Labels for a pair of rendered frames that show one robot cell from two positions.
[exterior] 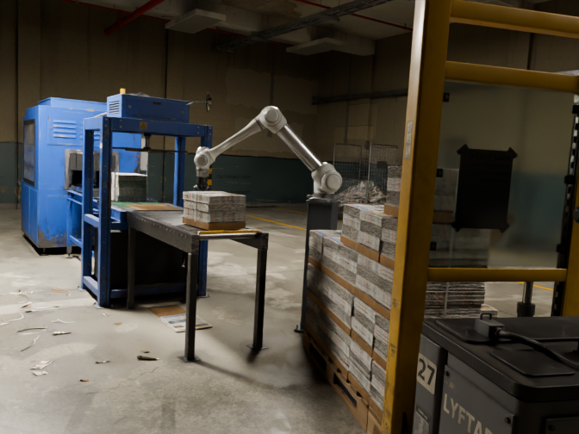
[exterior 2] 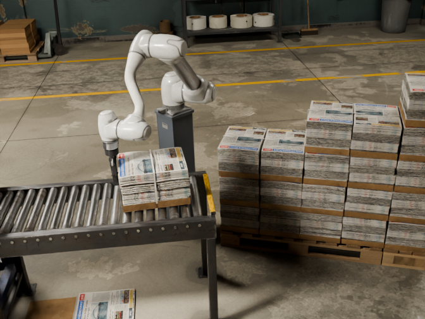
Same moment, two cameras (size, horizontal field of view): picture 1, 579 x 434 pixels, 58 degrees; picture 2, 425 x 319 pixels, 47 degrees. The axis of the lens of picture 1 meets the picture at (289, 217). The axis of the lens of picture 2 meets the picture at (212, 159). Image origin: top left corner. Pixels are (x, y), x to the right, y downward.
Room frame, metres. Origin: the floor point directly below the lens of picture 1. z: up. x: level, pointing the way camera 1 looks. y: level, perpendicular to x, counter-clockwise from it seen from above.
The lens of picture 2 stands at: (2.15, 2.51, 2.31)
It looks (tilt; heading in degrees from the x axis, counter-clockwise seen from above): 28 degrees down; 298
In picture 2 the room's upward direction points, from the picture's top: 2 degrees counter-clockwise
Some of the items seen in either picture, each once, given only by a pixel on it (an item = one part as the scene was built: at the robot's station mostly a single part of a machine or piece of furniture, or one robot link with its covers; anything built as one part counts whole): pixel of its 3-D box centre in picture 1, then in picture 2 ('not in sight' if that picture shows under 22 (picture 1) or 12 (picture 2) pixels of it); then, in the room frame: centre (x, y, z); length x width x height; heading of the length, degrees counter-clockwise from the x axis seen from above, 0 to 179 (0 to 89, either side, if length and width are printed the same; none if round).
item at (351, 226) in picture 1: (382, 227); (329, 126); (2.89, -0.52, 0.95); 0.38 x 0.29 x 0.23; 103
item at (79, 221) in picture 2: not in sight; (82, 207); (3.95, 0.77, 0.77); 0.47 x 0.05 x 0.05; 124
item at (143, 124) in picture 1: (147, 127); not in sight; (4.73, 1.30, 1.50); 0.94 x 0.68 x 0.10; 124
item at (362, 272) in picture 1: (363, 313); (302, 193); (3.03, -0.47, 0.42); 1.17 x 0.39 x 0.83; 14
